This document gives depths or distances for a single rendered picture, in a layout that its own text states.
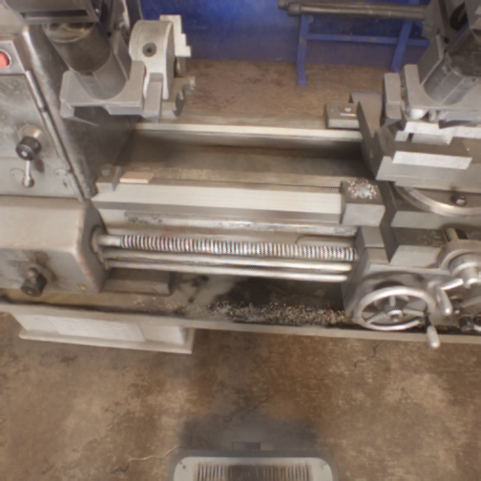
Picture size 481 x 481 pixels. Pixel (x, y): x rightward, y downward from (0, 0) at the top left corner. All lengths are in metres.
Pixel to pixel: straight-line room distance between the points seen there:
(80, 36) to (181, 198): 0.64
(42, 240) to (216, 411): 0.93
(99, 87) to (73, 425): 1.39
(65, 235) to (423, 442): 1.47
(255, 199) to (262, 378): 0.86
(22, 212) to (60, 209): 0.11
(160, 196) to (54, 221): 0.30
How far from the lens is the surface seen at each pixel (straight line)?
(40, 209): 1.10
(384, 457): 1.60
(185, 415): 1.55
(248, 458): 1.24
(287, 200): 0.98
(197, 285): 1.32
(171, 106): 0.96
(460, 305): 1.11
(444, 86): 0.52
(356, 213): 0.98
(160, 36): 0.98
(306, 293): 1.32
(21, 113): 0.95
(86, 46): 0.44
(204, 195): 0.99
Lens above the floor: 1.49
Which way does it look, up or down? 48 degrees down
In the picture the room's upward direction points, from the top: straight up
